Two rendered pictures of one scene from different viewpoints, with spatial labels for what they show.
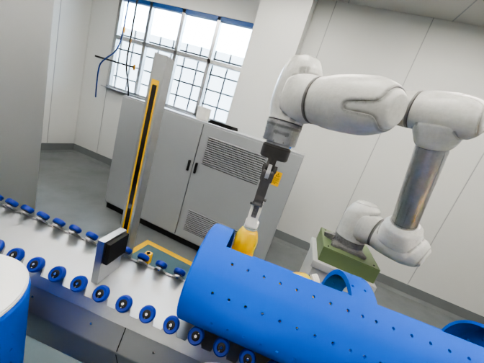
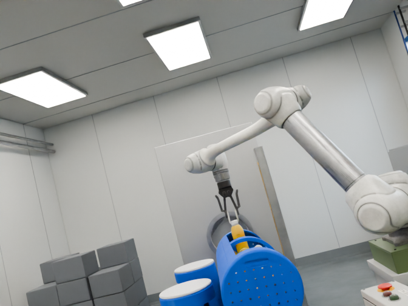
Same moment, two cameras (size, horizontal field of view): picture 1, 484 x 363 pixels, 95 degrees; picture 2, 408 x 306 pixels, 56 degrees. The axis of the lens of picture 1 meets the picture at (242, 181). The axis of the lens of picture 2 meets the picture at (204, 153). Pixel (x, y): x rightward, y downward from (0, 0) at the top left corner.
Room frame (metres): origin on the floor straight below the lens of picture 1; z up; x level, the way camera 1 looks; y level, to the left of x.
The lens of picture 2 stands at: (0.26, -2.18, 1.45)
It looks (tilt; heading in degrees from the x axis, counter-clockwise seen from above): 7 degrees up; 83
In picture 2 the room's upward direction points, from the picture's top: 15 degrees counter-clockwise
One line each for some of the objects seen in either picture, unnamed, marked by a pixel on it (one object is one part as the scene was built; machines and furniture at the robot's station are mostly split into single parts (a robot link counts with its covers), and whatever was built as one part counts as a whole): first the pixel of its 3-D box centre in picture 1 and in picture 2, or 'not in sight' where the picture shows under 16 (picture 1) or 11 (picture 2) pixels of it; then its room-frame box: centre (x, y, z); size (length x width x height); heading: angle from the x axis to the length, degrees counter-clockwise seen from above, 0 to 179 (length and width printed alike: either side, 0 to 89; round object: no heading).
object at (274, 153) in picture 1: (271, 160); (225, 189); (0.59, -0.06, 1.47); 0.08 x 0.07 x 0.09; 173
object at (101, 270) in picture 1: (111, 255); not in sight; (0.63, 0.34, 1.00); 0.10 x 0.04 x 0.15; 174
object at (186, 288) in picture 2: not in sight; (185, 288); (0.25, -0.10, 1.03); 0.28 x 0.28 x 0.01
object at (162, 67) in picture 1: (127, 236); (292, 267); (0.98, 0.46, 0.85); 0.06 x 0.06 x 1.70; 84
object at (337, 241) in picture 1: (344, 240); (407, 230); (1.18, -0.65, 1.11); 0.22 x 0.18 x 0.06; 76
